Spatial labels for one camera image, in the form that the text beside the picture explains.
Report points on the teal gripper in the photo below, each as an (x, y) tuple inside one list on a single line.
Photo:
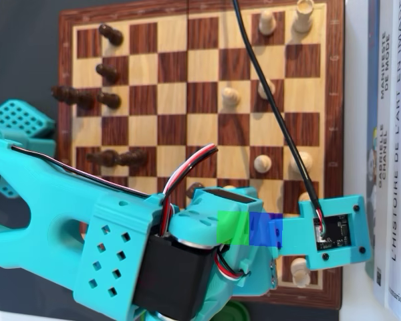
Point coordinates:
[(258, 279)]

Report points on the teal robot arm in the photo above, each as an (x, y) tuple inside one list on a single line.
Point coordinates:
[(53, 200)]

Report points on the tall dark chess piece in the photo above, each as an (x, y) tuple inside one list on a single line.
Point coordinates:
[(75, 97)]

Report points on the dark pawn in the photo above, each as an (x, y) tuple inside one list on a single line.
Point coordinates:
[(113, 35), (194, 189), (110, 100), (108, 73)]

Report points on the light pawn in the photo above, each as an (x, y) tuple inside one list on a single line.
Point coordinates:
[(262, 164), (231, 97), (267, 22), (263, 91)]

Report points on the light rook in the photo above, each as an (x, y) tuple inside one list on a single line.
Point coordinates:
[(303, 16), (300, 272)]

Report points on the green plastic tray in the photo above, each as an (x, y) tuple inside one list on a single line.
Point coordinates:
[(239, 311)]

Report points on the wooden folding chessboard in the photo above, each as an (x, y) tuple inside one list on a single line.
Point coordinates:
[(187, 100)]

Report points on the dark queen piece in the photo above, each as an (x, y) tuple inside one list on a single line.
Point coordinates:
[(105, 158)]

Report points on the Gabrielle Chanel book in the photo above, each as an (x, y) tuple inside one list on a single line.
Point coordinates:
[(384, 100)]

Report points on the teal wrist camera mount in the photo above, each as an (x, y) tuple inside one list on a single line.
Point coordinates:
[(356, 204)]

